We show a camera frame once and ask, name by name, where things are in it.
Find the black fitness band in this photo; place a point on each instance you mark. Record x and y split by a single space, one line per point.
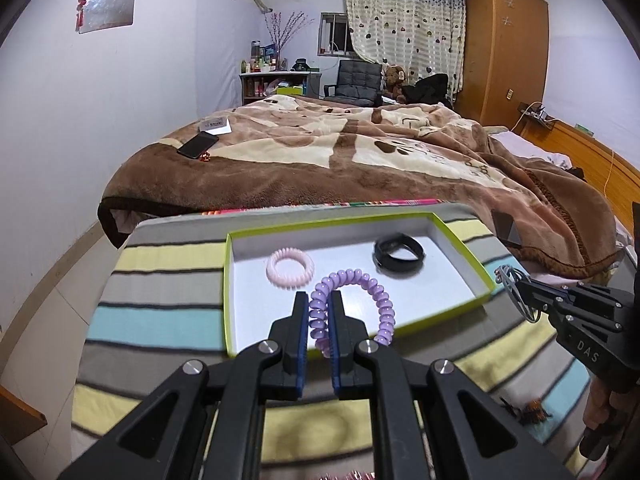
400 263

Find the red hanging ornament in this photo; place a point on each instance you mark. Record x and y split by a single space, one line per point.
81 10

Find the black desk device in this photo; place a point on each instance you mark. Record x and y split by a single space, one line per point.
301 65

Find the white box with green rim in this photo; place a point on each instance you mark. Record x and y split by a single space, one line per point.
260 280

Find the black clothing pile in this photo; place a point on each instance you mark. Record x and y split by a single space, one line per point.
427 90

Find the wooden headboard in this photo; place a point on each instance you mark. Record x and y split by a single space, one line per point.
590 155

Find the dark rectangular device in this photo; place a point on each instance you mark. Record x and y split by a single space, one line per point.
509 227

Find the row of bottles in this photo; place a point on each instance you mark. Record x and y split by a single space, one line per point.
260 62

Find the shiny foil wall sheet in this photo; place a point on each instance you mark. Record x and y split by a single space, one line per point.
107 2

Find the heart patterned curtain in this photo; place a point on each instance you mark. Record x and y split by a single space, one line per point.
400 20

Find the small white box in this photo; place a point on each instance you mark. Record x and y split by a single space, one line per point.
216 126

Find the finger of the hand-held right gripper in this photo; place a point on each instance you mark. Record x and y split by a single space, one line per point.
545 289
580 316

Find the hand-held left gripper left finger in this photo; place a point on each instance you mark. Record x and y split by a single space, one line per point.
300 355

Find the window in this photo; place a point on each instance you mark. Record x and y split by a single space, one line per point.
332 35

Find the pink rhinestone hair clip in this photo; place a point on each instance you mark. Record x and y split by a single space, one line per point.
345 476

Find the black smartphone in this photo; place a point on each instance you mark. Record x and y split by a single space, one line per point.
197 145

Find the pink flower branches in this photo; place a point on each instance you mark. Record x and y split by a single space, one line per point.
282 30

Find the green storage box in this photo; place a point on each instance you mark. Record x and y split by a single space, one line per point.
290 90

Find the striped table cloth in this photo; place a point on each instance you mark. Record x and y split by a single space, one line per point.
150 320

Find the person's right hand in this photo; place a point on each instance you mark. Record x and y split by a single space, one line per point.
596 405

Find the white corner shelf desk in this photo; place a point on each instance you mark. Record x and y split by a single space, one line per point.
265 77

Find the power strip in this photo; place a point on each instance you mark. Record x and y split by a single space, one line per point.
537 114

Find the brown patterned blanket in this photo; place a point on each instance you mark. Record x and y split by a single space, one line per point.
350 170

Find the wooden wardrobe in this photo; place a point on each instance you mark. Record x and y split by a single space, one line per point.
500 50

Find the pink plaid cloth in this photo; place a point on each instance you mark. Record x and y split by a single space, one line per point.
350 205

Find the wooden board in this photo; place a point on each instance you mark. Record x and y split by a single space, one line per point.
20 410

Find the brown teddy bear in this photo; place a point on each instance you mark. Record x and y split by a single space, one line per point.
395 82

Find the black quilted chair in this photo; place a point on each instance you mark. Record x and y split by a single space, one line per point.
357 77

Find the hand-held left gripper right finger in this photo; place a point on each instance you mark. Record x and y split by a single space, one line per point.
338 355

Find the pink bed sheet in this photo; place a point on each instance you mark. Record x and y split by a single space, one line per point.
525 147

